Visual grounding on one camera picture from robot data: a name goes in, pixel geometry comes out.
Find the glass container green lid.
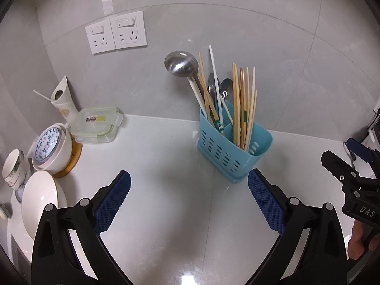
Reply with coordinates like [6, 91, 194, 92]
[69, 106, 124, 144]

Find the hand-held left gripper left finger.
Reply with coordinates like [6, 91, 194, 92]
[31, 171, 134, 285]

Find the blue plastic utensil holder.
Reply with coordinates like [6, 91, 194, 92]
[196, 99, 273, 184]

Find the plain white bowl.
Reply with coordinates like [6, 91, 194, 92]
[21, 171, 68, 242]

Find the thin white stick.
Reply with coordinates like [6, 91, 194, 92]
[33, 90, 54, 103]

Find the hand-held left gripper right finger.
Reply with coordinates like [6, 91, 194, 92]
[246, 169, 348, 285]

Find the green taped light blue chopstick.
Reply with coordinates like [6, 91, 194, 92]
[242, 89, 249, 149]

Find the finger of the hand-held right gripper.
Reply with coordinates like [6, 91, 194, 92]
[346, 138, 380, 179]
[321, 151, 360, 185]

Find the blue patterned white bowl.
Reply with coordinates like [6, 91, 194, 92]
[31, 123, 73, 171]

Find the round wooden trivet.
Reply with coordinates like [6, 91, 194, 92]
[50, 141, 83, 179]

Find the person's right hand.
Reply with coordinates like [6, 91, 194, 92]
[347, 221, 371, 260]

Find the patterned white teacup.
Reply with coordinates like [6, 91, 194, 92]
[2, 149, 32, 189]

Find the white plastic chopstick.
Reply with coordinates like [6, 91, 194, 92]
[219, 94, 234, 123]
[209, 45, 224, 119]
[189, 77, 208, 116]

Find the steel ladle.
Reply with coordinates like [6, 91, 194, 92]
[164, 51, 208, 116]

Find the white wall socket plate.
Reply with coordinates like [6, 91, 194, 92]
[85, 20, 116, 55]
[110, 11, 148, 50]

